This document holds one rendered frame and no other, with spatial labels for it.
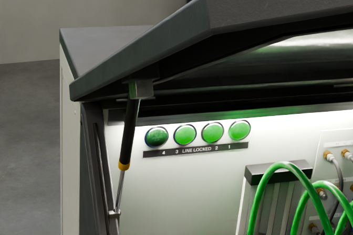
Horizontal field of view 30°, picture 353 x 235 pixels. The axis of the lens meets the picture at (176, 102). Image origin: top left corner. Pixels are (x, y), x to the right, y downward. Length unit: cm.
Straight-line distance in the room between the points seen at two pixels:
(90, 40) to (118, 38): 6
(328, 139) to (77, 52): 58
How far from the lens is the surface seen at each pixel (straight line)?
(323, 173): 154
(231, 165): 143
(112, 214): 121
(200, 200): 145
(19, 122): 429
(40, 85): 477
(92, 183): 123
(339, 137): 151
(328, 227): 113
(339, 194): 124
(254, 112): 134
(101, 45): 144
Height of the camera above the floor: 203
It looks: 26 degrees down
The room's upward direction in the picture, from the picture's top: 5 degrees clockwise
